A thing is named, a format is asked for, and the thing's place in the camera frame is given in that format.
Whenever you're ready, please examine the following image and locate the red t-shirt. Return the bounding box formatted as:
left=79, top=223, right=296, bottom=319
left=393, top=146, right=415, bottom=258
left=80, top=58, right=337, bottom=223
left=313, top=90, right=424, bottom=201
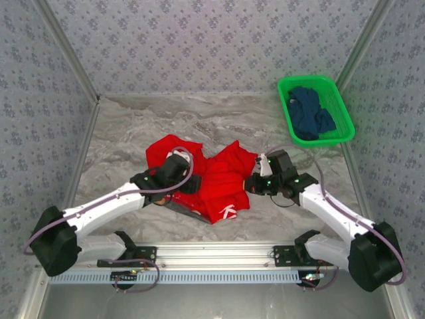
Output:
left=145, top=134, right=258, bottom=226

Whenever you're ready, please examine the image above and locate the green plastic basket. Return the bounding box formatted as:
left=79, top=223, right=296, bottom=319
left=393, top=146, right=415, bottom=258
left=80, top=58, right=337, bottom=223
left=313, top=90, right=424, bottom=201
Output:
left=277, top=75, right=356, bottom=150

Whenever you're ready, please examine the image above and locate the dark blue garment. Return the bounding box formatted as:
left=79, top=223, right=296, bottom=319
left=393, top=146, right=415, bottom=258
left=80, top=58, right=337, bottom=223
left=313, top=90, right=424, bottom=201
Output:
left=286, top=85, right=337, bottom=141

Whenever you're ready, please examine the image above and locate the small black circuit board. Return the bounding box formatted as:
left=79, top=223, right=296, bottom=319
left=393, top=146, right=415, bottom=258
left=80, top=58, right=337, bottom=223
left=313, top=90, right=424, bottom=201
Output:
left=110, top=270, right=137, bottom=289
left=298, top=270, right=325, bottom=289

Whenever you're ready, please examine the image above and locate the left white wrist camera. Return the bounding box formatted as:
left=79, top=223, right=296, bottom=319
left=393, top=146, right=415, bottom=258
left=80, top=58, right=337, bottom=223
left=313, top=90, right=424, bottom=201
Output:
left=165, top=149, right=191, bottom=164

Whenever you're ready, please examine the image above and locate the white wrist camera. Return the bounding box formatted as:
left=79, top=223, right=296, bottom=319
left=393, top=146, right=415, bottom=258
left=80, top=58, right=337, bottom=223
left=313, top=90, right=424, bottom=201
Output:
left=165, top=149, right=191, bottom=164
left=254, top=153, right=273, bottom=177

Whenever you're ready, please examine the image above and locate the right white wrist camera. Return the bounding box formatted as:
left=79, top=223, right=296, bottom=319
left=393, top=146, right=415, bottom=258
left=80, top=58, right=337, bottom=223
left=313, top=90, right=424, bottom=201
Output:
left=254, top=153, right=273, bottom=177

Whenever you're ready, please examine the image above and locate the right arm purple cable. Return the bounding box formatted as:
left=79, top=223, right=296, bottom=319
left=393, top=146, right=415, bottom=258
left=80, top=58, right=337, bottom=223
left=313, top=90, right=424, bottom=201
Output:
left=260, top=144, right=408, bottom=292

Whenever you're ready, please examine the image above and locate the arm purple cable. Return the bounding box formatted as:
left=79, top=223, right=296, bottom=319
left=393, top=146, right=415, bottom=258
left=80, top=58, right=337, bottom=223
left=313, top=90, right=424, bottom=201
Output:
left=22, top=146, right=195, bottom=294
left=260, top=144, right=408, bottom=292

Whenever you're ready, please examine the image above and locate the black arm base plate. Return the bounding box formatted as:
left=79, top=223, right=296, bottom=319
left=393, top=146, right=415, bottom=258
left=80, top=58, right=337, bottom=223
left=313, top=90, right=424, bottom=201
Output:
left=96, top=245, right=157, bottom=268
left=272, top=245, right=335, bottom=268

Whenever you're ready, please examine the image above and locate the aluminium table side rail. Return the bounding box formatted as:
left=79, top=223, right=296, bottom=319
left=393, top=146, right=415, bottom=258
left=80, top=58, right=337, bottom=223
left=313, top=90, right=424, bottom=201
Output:
left=51, top=98, right=100, bottom=243

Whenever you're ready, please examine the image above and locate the wide aluminium mounting rail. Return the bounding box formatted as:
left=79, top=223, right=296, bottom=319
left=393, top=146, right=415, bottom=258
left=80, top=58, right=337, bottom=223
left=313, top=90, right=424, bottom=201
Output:
left=78, top=241, right=349, bottom=269

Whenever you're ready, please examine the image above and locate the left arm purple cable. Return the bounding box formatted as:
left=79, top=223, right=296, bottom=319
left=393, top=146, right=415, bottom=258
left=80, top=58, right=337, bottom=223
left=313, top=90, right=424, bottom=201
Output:
left=22, top=146, right=195, bottom=294

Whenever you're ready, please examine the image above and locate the white slotted cable duct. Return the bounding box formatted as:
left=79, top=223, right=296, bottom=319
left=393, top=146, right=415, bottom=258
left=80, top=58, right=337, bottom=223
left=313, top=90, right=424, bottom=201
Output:
left=49, top=270, right=303, bottom=285

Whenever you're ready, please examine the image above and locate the slanted aluminium frame post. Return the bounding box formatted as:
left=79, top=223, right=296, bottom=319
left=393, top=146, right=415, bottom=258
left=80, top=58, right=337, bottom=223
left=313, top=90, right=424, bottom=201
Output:
left=35, top=0, right=101, bottom=100
left=327, top=0, right=395, bottom=100

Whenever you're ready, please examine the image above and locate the aluminium frame leg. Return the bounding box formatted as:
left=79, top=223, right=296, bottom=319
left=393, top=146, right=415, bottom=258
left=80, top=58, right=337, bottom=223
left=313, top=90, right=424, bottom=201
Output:
left=16, top=274, right=50, bottom=319
left=380, top=285, right=411, bottom=319

